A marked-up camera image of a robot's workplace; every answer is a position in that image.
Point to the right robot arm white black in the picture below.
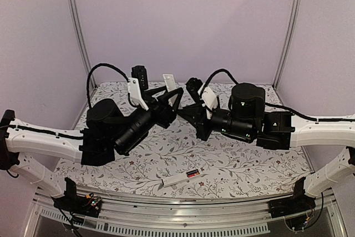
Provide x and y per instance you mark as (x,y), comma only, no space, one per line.
(246,120)

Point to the left aluminium corner post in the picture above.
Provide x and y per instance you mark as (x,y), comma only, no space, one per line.
(79,35)

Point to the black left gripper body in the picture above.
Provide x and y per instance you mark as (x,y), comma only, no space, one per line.
(162,119)

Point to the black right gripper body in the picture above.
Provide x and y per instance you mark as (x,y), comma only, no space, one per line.
(202,133)

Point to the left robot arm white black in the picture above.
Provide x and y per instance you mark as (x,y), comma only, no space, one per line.
(108,133)

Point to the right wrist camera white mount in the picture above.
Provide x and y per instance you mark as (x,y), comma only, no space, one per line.
(202,95)

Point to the white air conditioner remote control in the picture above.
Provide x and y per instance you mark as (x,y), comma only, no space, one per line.
(177,179)

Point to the white remote battery cover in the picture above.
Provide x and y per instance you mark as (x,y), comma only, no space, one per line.
(170,86)

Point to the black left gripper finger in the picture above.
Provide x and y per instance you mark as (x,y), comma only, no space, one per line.
(168,112)
(149,95)

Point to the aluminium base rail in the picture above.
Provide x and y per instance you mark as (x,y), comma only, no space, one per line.
(125,214)

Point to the aluminium corner post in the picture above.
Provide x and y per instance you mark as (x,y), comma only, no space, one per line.
(79,35)
(295,6)

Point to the right aluminium corner post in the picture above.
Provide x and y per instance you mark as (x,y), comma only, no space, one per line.
(295,6)

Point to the floral patterned table mat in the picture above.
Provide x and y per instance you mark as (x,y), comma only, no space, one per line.
(229,169)

